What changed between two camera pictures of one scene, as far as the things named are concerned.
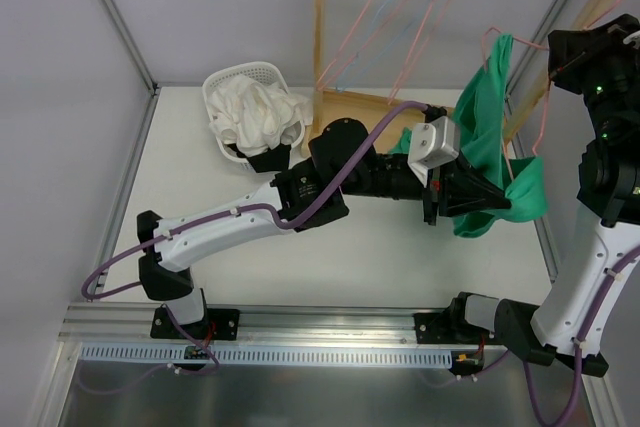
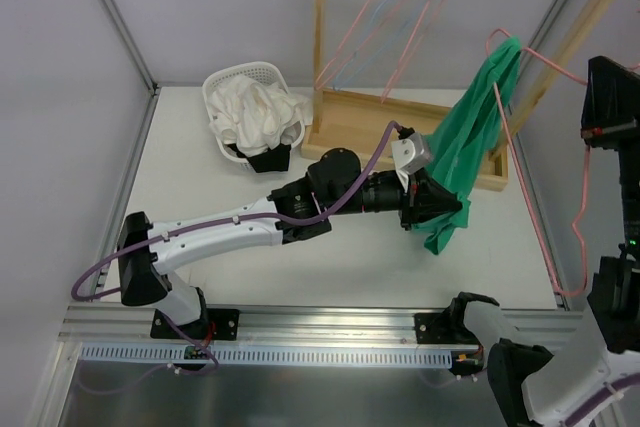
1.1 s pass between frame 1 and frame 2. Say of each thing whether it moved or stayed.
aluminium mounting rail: stayed
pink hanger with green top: moved
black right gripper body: moved
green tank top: moved
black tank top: stayed
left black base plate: stayed
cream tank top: stayed
